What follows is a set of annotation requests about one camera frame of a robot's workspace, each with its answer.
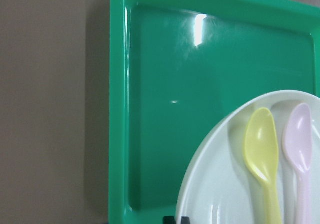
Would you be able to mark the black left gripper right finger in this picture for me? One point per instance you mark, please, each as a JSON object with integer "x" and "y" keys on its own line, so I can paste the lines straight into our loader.
{"x": 185, "y": 220}

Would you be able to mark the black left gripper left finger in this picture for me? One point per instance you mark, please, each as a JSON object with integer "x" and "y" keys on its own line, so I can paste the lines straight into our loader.
{"x": 169, "y": 220}

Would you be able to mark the white round plate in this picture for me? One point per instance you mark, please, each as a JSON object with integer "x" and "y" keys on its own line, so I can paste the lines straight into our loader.
{"x": 217, "y": 186}

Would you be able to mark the yellow plastic spoon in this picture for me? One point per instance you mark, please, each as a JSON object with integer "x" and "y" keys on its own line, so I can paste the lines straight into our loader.
{"x": 261, "y": 156}

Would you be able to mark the pink plastic spoon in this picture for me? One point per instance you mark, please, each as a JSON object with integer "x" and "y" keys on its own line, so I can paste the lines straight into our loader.
{"x": 297, "y": 147}

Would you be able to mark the green plastic tray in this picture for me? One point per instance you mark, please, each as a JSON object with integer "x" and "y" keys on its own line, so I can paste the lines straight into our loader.
{"x": 177, "y": 68}

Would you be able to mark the brown paper table cover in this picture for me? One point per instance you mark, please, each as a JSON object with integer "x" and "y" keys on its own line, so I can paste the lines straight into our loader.
{"x": 54, "y": 111}

